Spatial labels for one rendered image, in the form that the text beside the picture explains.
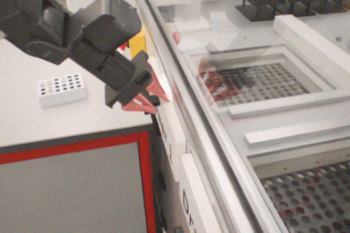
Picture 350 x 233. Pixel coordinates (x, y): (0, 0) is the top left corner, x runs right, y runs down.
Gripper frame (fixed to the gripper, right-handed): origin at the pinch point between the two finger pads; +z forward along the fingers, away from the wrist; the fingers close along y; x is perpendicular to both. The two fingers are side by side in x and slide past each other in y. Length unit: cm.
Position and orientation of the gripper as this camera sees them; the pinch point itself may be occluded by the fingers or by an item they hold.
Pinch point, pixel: (159, 103)
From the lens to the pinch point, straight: 57.5
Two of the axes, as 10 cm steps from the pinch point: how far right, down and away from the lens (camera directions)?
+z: 6.5, 5.1, 5.6
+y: 7.3, -6.1, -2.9
